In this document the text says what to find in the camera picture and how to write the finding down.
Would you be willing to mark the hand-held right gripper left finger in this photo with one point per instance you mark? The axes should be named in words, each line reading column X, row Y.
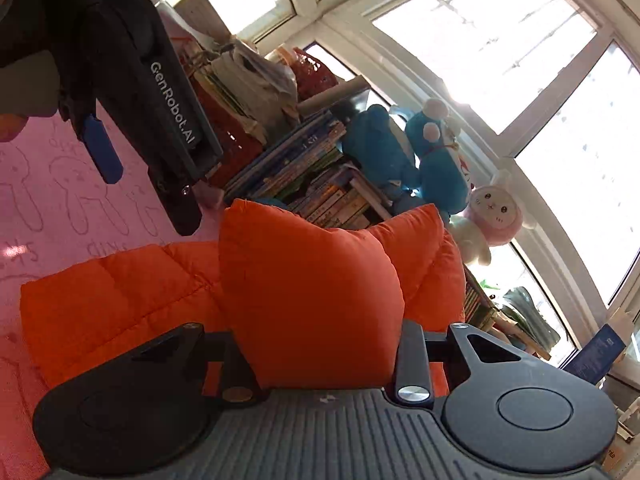
column 240, row 375

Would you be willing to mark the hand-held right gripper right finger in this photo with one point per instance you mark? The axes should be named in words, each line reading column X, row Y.
column 412, row 355

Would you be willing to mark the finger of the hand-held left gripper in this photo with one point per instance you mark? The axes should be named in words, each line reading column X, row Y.
column 180, row 205
column 102, row 147

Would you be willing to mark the orange puffer jacket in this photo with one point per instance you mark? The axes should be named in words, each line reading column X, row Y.
column 310, row 300

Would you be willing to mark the pink blanket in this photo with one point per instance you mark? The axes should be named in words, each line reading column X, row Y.
column 60, row 210

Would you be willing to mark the grey grid cutting mat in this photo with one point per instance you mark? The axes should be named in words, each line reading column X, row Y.
column 197, row 10

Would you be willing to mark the large red plastic basket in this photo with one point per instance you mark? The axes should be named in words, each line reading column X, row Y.
column 235, row 145

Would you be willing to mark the row of thin green books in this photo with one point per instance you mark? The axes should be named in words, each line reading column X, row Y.
column 477, row 300

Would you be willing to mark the stack of papers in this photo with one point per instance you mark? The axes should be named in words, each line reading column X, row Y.
column 250, row 85

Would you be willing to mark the stack of green folders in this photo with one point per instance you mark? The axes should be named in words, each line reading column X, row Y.
column 530, row 320

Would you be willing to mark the leaning blue picture books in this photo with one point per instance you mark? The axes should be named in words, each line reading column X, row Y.
column 290, row 150

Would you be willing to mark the orange-capped bottle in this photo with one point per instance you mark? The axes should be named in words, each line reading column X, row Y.
column 280, row 57

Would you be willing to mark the pink rabbit plush toy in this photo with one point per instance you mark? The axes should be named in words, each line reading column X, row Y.
column 495, row 215

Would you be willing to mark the small red plastic basket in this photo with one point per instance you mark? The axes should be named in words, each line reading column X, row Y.
column 315, row 77

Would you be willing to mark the tall blue box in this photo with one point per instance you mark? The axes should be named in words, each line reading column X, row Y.
column 595, row 355

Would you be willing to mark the rolled white paper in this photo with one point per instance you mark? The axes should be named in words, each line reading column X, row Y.
column 330, row 97

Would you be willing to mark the blue cat plush toy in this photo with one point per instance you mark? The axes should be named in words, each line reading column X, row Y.
column 440, row 170

